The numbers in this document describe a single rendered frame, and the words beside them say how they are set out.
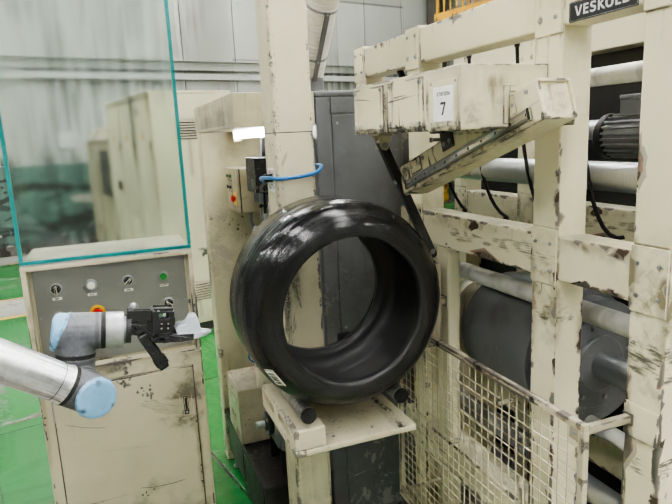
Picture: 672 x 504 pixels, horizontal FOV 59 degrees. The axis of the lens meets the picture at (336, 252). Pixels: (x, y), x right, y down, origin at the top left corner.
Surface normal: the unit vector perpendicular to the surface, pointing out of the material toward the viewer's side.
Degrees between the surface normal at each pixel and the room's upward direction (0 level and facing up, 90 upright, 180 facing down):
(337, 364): 35
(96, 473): 90
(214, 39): 90
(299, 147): 90
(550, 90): 72
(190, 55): 90
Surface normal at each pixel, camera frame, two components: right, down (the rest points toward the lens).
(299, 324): 0.37, 0.16
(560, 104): 0.33, -0.15
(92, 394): 0.67, 0.11
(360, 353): -0.18, -0.58
